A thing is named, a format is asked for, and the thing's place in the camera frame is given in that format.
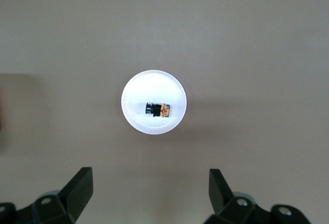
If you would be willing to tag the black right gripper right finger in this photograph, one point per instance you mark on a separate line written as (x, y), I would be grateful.
(231, 211)

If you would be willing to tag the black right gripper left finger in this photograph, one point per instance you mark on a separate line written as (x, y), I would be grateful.
(64, 208)

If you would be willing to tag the orange black switch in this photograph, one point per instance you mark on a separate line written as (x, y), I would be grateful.
(164, 111)

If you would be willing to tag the pink round plate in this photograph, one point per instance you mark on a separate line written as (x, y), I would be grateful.
(154, 90)

